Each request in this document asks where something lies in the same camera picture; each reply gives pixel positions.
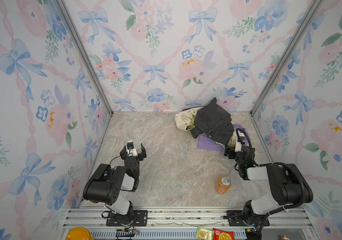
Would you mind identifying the purple t-shirt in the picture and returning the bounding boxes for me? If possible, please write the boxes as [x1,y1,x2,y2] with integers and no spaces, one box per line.
[198,124,250,155]

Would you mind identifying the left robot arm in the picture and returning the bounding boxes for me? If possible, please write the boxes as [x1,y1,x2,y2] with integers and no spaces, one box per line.
[83,141,148,228]

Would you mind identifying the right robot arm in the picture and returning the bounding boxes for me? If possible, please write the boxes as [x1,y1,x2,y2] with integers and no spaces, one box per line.
[224,146,314,232]

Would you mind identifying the cream green printed cloth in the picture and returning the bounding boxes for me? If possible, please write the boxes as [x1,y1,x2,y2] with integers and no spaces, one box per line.
[174,107,202,131]

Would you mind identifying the orange soda can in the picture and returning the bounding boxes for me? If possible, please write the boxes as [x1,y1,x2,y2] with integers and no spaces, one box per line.
[215,176,231,194]

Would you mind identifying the dark grey jeans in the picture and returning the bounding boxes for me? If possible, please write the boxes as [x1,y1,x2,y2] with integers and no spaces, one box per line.
[191,98,234,145]

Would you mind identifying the red snack packet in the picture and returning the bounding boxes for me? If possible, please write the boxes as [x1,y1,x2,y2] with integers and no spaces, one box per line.
[213,229,235,240]

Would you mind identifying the yellow-green snack packet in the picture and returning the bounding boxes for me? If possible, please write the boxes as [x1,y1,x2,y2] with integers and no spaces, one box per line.
[196,226,214,240]

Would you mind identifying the yellow round lid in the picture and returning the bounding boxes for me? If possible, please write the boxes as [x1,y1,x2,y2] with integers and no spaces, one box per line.
[66,227,95,240]

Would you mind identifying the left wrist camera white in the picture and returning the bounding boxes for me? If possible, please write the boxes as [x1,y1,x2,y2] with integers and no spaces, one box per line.
[127,141,138,157]

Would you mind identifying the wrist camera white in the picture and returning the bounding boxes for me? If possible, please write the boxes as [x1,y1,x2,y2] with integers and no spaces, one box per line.
[235,135,246,152]
[127,141,138,157]

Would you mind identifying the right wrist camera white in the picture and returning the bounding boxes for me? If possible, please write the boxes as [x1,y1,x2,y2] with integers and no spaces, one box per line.
[235,135,246,152]

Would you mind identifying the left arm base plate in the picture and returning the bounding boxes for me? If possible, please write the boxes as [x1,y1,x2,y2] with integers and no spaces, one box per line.
[104,210,148,228]

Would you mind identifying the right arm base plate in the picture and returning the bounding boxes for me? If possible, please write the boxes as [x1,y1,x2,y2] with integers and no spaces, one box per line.
[223,210,264,228]

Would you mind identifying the black corrugated cable hose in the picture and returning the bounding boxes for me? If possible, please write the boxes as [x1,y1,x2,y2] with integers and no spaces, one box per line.
[235,128,308,211]

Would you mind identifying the aluminium mounting rail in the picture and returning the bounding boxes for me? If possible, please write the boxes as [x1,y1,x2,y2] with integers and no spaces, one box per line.
[58,207,319,240]

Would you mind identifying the left corner aluminium post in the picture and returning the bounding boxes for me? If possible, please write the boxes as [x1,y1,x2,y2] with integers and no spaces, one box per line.
[53,0,113,117]

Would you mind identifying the corner aluminium post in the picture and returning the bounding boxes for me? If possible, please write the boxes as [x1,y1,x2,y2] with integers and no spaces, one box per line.
[250,0,323,117]
[53,0,113,117]

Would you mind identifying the right corner aluminium post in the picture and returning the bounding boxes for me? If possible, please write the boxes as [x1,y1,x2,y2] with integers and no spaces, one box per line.
[250,0,323,117]

